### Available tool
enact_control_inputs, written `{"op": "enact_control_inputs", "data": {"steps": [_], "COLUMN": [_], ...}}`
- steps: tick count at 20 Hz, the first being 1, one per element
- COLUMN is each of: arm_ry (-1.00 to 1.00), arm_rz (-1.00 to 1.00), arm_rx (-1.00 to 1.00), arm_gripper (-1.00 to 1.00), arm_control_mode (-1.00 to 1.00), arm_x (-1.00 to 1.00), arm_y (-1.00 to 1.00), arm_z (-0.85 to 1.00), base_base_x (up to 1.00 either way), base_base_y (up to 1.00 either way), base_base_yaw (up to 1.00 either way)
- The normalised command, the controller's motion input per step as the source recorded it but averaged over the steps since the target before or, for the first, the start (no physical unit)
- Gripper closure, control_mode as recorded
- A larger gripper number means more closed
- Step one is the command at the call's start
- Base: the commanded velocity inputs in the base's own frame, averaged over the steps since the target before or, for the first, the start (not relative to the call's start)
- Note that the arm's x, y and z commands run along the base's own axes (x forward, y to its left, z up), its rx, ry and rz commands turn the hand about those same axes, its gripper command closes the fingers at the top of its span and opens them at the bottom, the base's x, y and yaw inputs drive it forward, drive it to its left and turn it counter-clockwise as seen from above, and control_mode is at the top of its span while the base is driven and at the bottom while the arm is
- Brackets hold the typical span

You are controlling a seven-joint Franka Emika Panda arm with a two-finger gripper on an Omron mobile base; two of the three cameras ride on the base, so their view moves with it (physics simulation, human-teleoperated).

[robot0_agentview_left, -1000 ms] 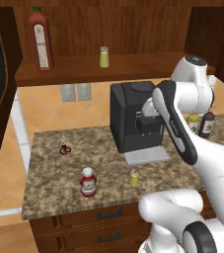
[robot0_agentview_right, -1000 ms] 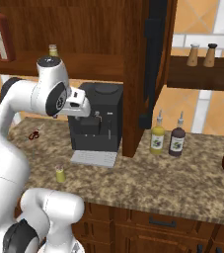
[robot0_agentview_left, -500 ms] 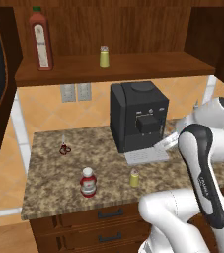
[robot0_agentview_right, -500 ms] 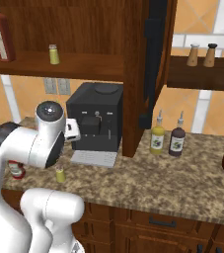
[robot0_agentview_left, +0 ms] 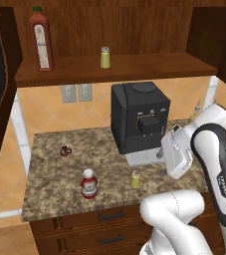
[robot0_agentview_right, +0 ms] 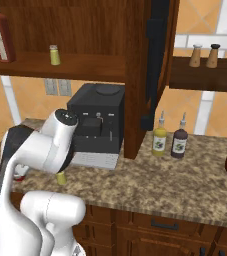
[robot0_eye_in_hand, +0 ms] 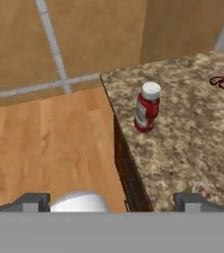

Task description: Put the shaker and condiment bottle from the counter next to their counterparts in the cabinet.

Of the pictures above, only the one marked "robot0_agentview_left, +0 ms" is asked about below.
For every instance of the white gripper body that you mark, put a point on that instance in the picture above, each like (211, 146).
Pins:
(176, 152)

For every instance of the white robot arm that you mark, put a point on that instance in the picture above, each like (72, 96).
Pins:
(171, 215)

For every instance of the yellow shaker with pale cap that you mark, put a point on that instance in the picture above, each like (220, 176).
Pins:
(135, 181)

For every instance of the short red condiment bottle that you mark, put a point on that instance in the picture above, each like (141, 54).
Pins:
(89, 186)

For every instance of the yellow-green shaker with silver cap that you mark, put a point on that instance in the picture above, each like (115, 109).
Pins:
(105, 59)

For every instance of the tall red sauce bottle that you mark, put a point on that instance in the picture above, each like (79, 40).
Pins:
(42, 40)

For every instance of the black coffee machine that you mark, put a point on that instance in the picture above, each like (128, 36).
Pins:
(137, 116)

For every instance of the wooden drawer front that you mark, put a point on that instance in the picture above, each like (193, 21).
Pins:
(84, 217)
(81, 240)

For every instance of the open wooden wall cabinet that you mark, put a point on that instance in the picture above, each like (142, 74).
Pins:
(117, 68)

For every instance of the grey wall outlet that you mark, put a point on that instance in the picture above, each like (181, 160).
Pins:
(85, 92)
(68, 94)

